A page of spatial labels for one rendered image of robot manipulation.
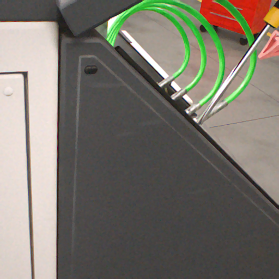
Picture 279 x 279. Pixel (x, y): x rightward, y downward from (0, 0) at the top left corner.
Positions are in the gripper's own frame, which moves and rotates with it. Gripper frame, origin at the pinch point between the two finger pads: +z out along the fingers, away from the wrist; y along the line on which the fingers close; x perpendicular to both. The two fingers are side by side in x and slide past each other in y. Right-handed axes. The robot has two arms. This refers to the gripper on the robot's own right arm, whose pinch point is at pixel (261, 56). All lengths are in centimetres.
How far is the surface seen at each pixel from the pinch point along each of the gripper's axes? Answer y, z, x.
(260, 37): 32, 3, 52
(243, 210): 11, 17, 54
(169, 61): -117, 57, -303
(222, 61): 9.6, 8.8, 8.5
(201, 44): 12.9, 10.6, 1.2
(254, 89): -167, 3, -249
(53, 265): 27, 40, 62
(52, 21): 50, 18, 61
